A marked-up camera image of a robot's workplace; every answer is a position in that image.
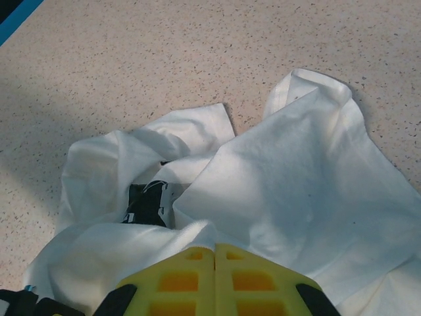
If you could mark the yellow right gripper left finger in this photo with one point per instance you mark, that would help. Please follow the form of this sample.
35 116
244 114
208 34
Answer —
141 293

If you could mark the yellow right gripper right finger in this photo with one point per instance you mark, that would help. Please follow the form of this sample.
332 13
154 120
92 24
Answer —
283 296

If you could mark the white t-shirt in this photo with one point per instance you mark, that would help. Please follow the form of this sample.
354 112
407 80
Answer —
296 181

